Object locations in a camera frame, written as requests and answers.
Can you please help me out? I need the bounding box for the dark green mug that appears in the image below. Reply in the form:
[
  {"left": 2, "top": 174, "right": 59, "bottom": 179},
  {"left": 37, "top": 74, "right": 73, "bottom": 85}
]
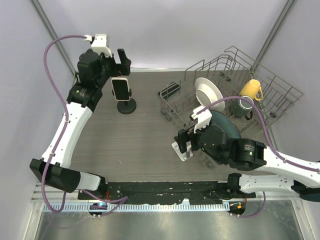
[{"left": 229, "top": 96, "right": 254, "bottom": 118}]

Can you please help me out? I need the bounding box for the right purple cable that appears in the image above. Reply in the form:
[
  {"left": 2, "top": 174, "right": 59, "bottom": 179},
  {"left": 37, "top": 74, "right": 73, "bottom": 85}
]
[{"left": 197, "top": 96, "right": 320, "bottom": 175}]

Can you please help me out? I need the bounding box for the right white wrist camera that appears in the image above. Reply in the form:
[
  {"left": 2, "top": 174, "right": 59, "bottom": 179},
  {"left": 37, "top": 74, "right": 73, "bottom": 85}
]
[{"left": 189, "top": 105, "right": 212, "bottom": 133}]

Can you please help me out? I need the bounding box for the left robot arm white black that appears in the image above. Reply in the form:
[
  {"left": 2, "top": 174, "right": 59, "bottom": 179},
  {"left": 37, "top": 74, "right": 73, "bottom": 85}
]
[{"left": 29, "top": 48, "right": 131, "bottom": 200}]

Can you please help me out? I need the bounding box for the white plate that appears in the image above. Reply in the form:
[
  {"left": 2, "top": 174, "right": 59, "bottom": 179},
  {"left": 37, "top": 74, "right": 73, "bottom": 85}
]
[{"left": 194, "top": 77, "right": 223, "bottom": 107}]

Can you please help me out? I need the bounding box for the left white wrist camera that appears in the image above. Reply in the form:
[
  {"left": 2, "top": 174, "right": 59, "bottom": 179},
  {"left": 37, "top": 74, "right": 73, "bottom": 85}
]
[{"left": 91, "top": 33, "right": 113, "bottom": 58}]

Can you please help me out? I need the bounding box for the purple cable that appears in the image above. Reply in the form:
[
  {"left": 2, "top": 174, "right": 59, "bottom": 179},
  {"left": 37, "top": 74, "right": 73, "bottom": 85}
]
[
  {"left": 197, "top": 96, "right": 320, "bottom": 175},
  {"left": 41, "top": 34, "right": 93, "bottom": 213}
]

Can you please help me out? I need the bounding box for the blue ceramic plate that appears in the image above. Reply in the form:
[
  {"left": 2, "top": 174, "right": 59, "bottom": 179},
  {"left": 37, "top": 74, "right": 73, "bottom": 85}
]
[{"left": 210, "top": 110, "right": 241, "bottom": 139}]

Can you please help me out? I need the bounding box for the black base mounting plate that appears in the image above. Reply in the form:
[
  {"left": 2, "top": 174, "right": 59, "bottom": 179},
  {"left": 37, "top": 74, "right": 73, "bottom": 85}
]
[{"left": 92, "top": 181, "right": 256, "bottom": 205}]

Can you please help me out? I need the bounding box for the white cased smartphone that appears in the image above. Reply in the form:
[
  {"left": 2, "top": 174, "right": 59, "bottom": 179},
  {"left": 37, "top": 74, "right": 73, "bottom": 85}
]
[{"left": 111, "top": 77, "right": 131, "bottom": 101}]

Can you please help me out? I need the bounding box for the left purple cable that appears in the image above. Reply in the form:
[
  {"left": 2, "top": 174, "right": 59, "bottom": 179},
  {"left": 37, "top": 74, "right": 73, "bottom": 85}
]
[{"left": 41, "top": 34, "right": 93, "bottom": 213}]

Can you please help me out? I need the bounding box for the yellow mug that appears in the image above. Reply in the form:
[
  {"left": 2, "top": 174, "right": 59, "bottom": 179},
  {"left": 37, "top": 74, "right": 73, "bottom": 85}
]
[{"left": 239, "top": 79, "right": 264, "bottom": 101}]

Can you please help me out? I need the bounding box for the grey wire dish rack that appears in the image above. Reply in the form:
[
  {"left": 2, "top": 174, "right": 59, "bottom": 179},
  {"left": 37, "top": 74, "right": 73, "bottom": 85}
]
[{"left": 157, "top": 45, "right": 304, "bottom": 169}]

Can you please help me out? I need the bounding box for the silver phone stand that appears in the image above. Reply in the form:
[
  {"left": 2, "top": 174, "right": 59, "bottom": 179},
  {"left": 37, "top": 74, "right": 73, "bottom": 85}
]
[{"left": 171, "top": 142, "right": 193, "bottom": 162}]

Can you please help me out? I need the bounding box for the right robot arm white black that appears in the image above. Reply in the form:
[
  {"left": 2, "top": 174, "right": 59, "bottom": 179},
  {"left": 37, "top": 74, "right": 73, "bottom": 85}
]
[{"left": 171, "top": 126, "right": 320, "bottom": 202}]

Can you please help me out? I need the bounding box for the black round phone stand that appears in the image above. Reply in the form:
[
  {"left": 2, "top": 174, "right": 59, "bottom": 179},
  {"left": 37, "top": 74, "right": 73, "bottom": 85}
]
[{"left": 116, "top": 89, "right": 137, "bottom": 115}]

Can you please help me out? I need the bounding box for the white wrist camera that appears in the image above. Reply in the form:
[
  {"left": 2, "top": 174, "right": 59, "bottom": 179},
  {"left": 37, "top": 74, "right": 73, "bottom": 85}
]
[
  {"left": 91, "top": 33, "right": 113, "bottom": 58},
  {"left": 189, "top": 105, "right": 212, "bottom": 133}
]

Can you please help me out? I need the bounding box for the slotted cable duct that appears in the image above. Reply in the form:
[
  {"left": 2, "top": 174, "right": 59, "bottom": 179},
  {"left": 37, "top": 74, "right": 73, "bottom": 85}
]
[{"left": 42, "top": 203, "right": 231, "bottom": 212}]

